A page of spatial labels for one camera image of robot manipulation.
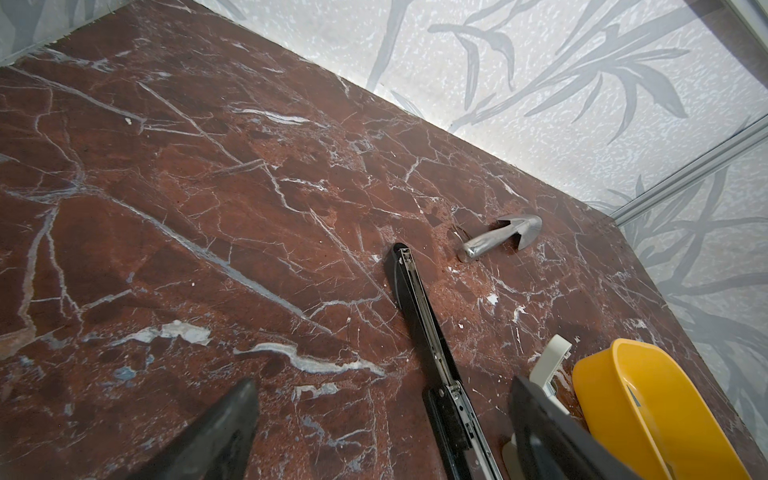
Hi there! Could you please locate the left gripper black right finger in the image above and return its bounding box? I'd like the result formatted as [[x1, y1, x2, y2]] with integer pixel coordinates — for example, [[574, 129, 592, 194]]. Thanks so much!
[[510, 376, 639, 479]]

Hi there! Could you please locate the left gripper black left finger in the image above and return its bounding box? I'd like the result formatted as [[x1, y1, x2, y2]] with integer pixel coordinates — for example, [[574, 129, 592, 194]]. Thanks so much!
[[129, 378, 259, 479]]

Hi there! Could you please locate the small beige stapler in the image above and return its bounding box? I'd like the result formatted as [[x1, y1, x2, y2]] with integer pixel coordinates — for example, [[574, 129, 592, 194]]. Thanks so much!
[[502, 335, 572, 479]]

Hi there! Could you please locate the black stapler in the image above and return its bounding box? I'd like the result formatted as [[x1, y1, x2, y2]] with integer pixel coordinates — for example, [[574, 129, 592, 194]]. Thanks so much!
[[385, 242, 502, 479]]

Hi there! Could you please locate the yellow plastic tray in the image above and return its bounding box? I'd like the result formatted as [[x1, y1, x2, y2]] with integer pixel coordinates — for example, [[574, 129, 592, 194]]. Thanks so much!
[[572, 339, 749, 479]]

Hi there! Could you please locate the silver metal trowel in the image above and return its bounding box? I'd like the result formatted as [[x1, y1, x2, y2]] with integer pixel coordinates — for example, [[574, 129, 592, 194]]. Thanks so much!
[[457, 214, 543, 263]]

